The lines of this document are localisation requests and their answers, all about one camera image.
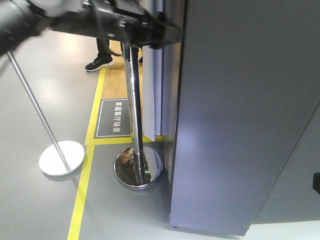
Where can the yellow floor tape line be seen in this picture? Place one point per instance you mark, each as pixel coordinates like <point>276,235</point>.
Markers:
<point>103,208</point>

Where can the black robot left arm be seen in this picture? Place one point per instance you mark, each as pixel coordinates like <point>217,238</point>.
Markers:
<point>22,19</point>

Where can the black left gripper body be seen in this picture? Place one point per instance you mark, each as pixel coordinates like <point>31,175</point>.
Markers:
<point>128,22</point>

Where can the grey curtain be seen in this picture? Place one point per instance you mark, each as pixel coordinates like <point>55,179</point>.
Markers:
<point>160,75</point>

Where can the chrome belt barrier post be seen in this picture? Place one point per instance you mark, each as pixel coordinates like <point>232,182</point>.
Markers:
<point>136,167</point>

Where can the open fridge door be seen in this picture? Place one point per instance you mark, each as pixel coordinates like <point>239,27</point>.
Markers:
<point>250,82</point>

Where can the dark floor sign sticker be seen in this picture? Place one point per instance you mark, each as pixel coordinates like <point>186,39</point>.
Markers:
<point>113,119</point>

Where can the black sneaker of person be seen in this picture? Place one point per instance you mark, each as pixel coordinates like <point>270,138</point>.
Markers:
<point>98,63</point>

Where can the metal stanchion post with base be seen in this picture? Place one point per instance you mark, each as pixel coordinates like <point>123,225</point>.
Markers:
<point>62,157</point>

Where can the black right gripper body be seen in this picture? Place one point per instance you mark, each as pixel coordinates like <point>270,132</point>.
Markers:
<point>316,182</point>

